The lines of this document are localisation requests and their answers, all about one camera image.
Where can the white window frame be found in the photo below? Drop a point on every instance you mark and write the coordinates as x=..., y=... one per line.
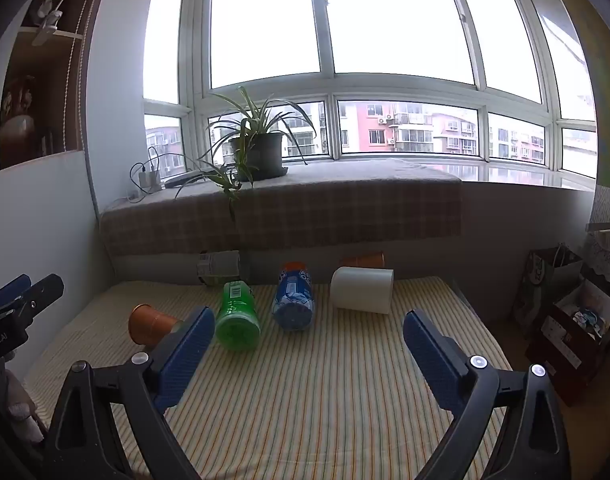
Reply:
x=330, y=85

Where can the green paper bag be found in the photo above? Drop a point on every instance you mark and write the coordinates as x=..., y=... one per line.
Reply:
x=545, y=280

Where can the white cup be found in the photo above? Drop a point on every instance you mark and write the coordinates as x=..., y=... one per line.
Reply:
x=362, y=290

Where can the spider plant in dark pot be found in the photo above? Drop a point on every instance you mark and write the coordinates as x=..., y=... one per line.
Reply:
x=260, y=152

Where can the white small fan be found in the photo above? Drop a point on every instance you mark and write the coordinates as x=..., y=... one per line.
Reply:
x=47, y=20

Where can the white lace cloth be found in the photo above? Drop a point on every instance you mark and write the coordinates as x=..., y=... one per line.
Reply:
x=607, y=240

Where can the plaid blanket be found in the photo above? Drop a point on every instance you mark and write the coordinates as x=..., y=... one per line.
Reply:
x=335, y=210

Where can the striped table mat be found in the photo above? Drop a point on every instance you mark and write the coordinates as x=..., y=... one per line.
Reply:
x=310, y=400

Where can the wooden wall shelf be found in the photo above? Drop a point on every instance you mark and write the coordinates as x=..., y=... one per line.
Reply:
x=50, y=85

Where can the green plastic bottle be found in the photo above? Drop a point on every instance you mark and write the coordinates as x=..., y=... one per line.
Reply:
x=237, y=315

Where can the clear grey plastic bottle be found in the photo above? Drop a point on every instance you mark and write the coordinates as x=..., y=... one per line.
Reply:
x=220, y=267

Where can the dark flat device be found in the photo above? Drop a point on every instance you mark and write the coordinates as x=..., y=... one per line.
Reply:
x=182, y=180

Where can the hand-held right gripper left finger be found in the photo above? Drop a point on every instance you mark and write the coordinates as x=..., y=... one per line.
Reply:
x=185, y=355

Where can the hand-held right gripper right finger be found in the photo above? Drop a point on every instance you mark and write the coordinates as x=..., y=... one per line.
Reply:
x=432, y=355

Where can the blue plastic bottle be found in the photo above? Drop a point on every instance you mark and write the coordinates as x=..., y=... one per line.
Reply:
x=294, y=300

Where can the copper orange cup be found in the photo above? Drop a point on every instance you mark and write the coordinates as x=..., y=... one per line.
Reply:
x=150, y=324
x=365, y=260

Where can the dark round vase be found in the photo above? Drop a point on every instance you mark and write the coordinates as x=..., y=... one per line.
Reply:
x=17, y=125

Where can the dark red open box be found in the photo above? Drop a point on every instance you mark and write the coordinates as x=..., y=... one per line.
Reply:
x=570, y=350

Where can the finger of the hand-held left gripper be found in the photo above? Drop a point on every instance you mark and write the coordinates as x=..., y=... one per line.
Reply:
x=42, y=292
x=12, y=290

